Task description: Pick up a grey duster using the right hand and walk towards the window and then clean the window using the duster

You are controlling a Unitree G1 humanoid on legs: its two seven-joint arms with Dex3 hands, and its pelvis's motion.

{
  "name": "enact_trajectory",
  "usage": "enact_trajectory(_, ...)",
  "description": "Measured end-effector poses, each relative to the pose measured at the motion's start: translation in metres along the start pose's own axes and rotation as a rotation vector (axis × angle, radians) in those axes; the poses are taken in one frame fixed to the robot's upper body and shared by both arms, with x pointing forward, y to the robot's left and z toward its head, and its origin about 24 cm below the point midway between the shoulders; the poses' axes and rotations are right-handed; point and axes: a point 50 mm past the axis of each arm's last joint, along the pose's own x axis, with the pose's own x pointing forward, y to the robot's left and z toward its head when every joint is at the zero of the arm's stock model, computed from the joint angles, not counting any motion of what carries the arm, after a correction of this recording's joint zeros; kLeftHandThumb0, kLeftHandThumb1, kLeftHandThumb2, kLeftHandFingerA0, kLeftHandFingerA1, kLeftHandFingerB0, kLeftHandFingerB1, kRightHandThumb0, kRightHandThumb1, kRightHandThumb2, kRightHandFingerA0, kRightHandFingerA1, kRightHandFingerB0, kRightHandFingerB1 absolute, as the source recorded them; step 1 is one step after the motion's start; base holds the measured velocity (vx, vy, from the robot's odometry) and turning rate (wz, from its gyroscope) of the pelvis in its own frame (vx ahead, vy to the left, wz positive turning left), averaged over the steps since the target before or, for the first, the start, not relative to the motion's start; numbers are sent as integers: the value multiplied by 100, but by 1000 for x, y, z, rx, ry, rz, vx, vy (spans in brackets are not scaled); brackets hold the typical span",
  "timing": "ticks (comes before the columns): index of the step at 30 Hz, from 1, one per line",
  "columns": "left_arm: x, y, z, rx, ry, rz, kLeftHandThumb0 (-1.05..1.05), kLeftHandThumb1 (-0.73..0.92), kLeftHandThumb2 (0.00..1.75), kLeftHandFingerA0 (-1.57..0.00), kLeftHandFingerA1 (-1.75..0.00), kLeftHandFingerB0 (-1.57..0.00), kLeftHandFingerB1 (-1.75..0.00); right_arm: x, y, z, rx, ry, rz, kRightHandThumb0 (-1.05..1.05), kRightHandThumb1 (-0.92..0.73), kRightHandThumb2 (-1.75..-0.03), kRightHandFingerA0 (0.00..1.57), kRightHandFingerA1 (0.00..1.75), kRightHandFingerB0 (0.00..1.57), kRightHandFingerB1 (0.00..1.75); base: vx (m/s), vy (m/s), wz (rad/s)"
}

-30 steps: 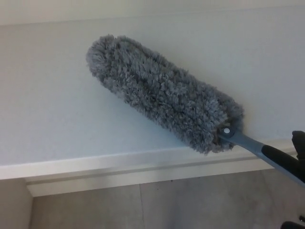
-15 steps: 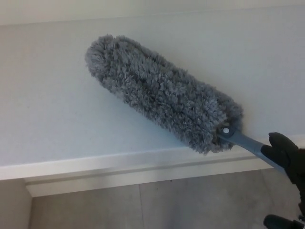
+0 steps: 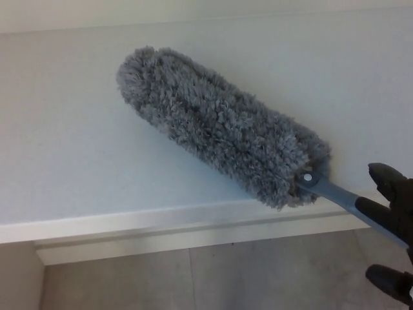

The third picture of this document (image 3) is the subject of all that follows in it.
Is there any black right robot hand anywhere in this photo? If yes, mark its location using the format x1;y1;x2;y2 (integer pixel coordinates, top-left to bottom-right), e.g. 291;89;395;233
365;162;413;307

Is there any white table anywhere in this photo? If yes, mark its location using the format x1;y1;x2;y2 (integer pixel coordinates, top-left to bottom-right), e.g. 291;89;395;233
0;11;413;310

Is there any grey fluffy microfibre duster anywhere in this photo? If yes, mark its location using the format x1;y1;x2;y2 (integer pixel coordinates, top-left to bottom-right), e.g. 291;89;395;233
115;45;410;250

